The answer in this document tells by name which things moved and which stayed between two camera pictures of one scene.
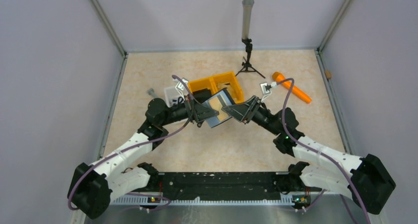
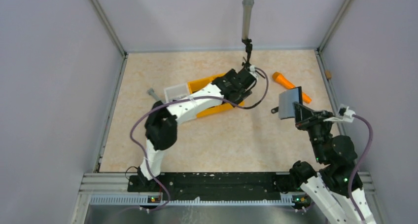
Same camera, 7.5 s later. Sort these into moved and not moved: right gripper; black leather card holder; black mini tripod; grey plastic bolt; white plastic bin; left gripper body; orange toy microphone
Moved: left gripper body; black leather card holder; right gripper
Not moved: grey plastic bolt; white plastic bin; orange toy microphone; black mini tripod
